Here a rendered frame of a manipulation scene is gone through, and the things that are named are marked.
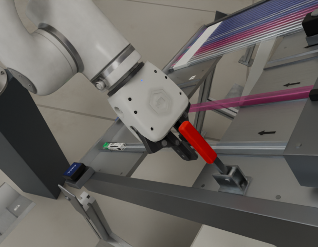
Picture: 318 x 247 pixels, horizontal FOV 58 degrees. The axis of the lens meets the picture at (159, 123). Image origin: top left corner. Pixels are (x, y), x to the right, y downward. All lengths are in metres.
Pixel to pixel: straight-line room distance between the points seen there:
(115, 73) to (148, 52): 1.67
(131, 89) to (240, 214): 0.22
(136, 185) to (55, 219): 1.04
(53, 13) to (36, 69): 0.08
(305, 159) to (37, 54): 0.31
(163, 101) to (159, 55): 1.61
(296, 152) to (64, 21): 0.32
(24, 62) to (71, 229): 1.15
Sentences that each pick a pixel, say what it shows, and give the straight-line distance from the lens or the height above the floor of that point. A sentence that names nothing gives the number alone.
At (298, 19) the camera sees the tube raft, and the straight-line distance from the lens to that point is 0.70.
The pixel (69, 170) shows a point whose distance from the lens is 0.65.
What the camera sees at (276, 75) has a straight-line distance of 0.55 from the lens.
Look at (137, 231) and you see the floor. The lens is 1.40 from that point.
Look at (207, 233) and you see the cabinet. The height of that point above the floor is 0.62.
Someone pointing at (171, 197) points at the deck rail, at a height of 0.97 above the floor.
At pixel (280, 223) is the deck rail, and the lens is 0.32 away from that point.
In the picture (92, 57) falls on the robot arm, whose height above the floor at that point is 1.09.
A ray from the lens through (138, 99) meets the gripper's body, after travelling 0.42.
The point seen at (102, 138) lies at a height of 0.73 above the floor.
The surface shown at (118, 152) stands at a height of 0.78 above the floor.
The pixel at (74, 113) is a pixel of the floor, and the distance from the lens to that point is 1.77.
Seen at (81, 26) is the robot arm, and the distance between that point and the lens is 0.41.
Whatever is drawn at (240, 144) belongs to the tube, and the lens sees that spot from 0.41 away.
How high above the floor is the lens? 1.36
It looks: 55 degrees down
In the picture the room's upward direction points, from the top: straight up
